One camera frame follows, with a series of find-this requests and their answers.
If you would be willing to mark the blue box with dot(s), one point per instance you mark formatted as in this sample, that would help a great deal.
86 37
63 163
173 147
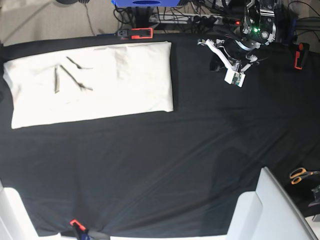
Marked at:
146 3

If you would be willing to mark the orange black clamp right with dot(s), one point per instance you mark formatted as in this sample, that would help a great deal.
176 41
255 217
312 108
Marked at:
301 55

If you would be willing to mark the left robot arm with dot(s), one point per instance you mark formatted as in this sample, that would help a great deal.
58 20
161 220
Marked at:
257 24

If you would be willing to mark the orange handled scissors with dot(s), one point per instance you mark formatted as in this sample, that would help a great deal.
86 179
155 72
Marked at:
301 173

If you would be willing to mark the white frame left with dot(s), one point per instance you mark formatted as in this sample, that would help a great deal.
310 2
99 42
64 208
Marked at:
15 223

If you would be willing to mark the white power strip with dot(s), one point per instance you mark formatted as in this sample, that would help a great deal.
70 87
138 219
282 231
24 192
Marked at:
181 18

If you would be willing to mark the orange black clamp top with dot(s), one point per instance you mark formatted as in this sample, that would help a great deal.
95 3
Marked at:
135 33

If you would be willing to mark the orange clamp bottom edge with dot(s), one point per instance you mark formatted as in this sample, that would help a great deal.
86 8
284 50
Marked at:
76 223

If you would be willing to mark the white T-shirt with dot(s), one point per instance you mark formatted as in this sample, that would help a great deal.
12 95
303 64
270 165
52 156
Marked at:
90 83

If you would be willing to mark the black table cloth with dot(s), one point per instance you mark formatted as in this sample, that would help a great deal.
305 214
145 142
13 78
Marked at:
175 174

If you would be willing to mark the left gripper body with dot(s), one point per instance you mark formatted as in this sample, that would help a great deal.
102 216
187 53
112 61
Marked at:
236 55

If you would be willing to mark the orange black clamp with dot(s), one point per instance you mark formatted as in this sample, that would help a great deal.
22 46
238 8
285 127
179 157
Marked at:
135 33
301 55

